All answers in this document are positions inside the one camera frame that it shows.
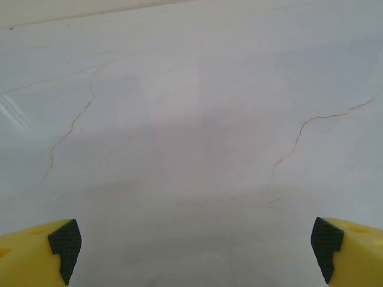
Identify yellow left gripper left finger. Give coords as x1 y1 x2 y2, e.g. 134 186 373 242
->
0 218 82 287

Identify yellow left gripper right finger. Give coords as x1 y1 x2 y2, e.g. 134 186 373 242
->
311 216 383 287

